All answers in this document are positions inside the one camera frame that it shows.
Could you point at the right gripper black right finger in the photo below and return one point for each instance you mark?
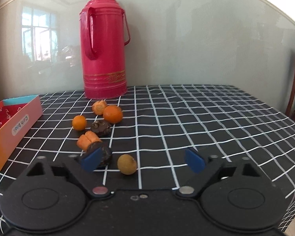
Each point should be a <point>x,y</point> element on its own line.
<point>206,169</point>

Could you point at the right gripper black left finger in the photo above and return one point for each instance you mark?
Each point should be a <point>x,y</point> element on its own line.
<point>81,169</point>

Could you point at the near dark brown fruit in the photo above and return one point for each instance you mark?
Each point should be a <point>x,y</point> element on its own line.
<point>105,157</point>

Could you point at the dark brown fruit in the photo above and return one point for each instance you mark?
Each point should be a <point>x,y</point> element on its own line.
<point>105,157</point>
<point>101,128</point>

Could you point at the middle carrot chunk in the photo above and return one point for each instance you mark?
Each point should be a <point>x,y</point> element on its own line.
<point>87,139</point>

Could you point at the far dark brown fruit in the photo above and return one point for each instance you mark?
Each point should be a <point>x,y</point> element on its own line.
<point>101,128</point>

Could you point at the small orange kumquat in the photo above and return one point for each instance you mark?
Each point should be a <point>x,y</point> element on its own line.
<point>79,123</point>

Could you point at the black white checkered tablecloth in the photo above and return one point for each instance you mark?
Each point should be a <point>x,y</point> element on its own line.
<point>159,123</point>

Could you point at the far orange tangerine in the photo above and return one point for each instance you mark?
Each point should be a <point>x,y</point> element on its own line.
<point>113,114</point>

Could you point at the colourful cardboard box tray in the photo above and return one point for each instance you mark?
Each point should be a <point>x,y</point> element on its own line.
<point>17,116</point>

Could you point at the red thermos flask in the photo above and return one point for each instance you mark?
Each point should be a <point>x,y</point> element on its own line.
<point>102,27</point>

